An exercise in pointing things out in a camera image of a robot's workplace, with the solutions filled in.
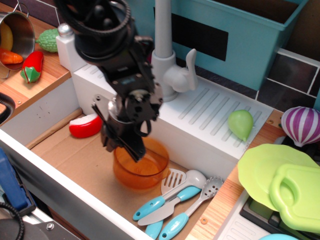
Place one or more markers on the red chili pepper toy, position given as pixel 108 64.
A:
pixel 32 67

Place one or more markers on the orange transparent plastic pot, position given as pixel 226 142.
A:
pixel 145 173

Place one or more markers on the grey ladle blue handle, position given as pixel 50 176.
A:
pixel 193 183

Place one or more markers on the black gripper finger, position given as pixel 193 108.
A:
pixel 108 138

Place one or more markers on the black toy stove top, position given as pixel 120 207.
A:
pixel 270 221

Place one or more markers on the grey toy faucet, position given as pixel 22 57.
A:
pixel 172 78

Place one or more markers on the purple white striped onion toy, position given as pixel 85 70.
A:
pixel 302 125

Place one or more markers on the lime green cutting board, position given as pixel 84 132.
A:
pixel 294 194

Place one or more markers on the grey pasta spoon blue handle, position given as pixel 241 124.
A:
pixel 174 227

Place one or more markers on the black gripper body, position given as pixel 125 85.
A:
pixel 126 132

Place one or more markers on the green bitter gourd toy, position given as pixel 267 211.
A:
pixel 47 40

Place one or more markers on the lime green plate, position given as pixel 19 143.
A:
pixel 257 167

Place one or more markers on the stainless steel pot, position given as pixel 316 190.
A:
pixel 21 28

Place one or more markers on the teal plastic storage bin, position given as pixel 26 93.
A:
pixel 235 39

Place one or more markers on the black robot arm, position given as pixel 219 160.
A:
pixel 106 37

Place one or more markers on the grey slotted spatula blue handle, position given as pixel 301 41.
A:
pixel 171 181

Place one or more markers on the grey metal base plate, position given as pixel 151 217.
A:
pixel 39 226

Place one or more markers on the green pear toy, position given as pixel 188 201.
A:
pixel 240 123

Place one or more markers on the red white cheese wedge toy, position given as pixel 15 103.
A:
pixel 85 126

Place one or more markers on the orange carrot toy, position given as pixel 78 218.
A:
pixel 8 57

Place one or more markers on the blue box at left edge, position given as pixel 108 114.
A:
pixel 15 192

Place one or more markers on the yellow toy in pot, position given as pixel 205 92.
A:
pixel 6 37

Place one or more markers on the grey toy knife blue handle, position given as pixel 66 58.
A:
pixel 168 208

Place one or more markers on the white soap dispenser bottle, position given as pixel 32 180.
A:
pixel 68 56

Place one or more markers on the light blue bowl rim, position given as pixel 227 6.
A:
pixel 278 236

